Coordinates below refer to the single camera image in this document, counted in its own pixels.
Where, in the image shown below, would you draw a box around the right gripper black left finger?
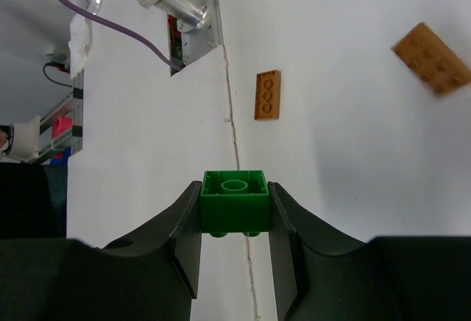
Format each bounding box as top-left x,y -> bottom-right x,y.
1,181 -> 202,320

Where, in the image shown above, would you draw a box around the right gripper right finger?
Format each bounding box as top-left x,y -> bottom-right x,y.
268,183 -> 470,320

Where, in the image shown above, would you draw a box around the small green lego brick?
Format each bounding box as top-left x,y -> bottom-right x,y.
199,170 -> 270,237

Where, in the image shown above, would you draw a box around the brown lego plate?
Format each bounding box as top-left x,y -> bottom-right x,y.
254,70 -> 281,121
392,22 -> 470,97

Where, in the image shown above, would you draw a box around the pink object under table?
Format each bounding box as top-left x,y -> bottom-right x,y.
52,116 -> 73,138

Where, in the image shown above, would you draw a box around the white crumpled tissue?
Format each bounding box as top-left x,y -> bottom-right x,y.
68,14 -> 91,80

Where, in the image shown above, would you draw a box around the red wires under table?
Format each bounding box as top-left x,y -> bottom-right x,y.
167,15 -> 185,64

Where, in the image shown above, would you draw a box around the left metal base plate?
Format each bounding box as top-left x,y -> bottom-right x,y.
167,0 -> 223,68

